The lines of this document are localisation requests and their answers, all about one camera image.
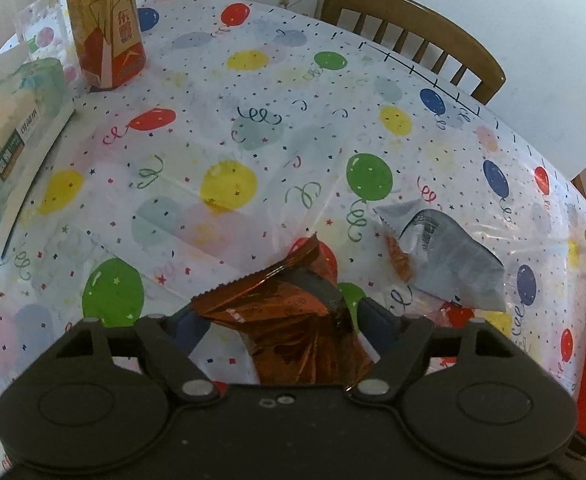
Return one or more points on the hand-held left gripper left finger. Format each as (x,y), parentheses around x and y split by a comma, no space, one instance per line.
(193,324)

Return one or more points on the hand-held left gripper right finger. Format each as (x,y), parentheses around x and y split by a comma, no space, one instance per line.
(378,321)

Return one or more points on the brown foil snack packet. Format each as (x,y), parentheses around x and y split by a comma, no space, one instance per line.
(293,315)

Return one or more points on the silver clear snack packet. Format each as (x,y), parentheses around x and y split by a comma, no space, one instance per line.
(453,260)

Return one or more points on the balloon print tablecloth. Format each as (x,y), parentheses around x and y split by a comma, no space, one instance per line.
(283,170)

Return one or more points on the green white tissue box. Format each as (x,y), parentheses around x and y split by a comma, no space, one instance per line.
(13,145)

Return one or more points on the wooden chair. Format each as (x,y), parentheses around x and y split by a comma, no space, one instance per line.
(423,35)

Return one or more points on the orange drink bottle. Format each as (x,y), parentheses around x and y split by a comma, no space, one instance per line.
(108,30)

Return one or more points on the clear plastic cup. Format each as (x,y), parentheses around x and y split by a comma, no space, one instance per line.
(38,15)

